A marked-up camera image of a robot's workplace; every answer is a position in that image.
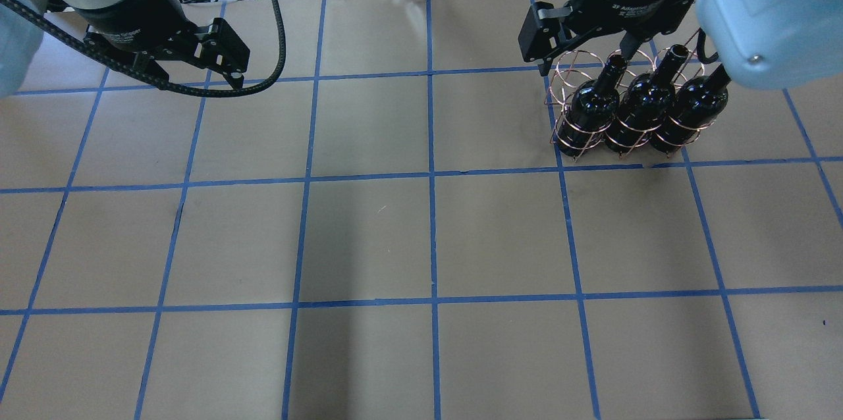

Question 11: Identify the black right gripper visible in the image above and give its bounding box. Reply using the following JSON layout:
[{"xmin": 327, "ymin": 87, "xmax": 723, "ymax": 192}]
[{"xmin": 518, "ymin": 0, "xmax": 693, "ymax": 77}]

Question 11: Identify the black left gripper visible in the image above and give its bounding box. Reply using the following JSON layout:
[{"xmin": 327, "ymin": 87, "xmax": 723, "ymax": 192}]
[{"xmin": 82, "ymin": 0, "xmax": 250, "ymax": 90}]

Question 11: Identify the dark wine bottle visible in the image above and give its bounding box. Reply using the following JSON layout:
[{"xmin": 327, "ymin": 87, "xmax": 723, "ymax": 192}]
[{"xmin": 603, "ymin": 44, "xmax": 690, "ymax": 158}]

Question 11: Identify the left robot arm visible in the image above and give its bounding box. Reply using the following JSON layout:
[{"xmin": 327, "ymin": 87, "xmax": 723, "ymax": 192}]
[{"xmin": 2, "ymin": 0, "xmax": 250, "ymax": 98}]

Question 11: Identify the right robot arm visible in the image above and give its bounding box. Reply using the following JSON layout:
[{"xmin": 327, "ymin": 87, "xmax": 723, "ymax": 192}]
[{"xmin": 518, "ymin": 0, "xmax": 842, "ymax": 90}]

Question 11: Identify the dark bottle in basket front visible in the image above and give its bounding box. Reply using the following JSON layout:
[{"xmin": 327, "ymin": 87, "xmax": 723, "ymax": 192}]
[{"xmin": 556, "ymin": 54, "xmax": 628, "ymax": 159}]

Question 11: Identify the dark bottle in basket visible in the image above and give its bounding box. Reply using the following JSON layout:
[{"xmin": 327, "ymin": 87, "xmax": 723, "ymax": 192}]
[
  {"xmin": 649, "ymin": 64, "xmax": 731, "ymax": 157},
  {"xmin": 556, "ymin": 54, "xmax": 628, "ymax": 159}
]

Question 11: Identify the dark bottle in basket rear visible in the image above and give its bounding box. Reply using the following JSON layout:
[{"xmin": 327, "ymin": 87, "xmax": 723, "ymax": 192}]
[{"xmin": 649, "ymin": 64, "xmax": 731, "ymax": 157}]

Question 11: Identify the copper wire wine basket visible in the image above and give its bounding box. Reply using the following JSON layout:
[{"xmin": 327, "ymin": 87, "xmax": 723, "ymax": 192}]
[{"xmin": 551, "ymin": 44, "xmax": 731, "ymax": 160}]

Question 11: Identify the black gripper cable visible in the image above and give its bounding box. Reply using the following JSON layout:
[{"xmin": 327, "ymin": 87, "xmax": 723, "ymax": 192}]
[{"xmin": 0, "ymin": 0, "xmax": 288, "ymax": 95}]

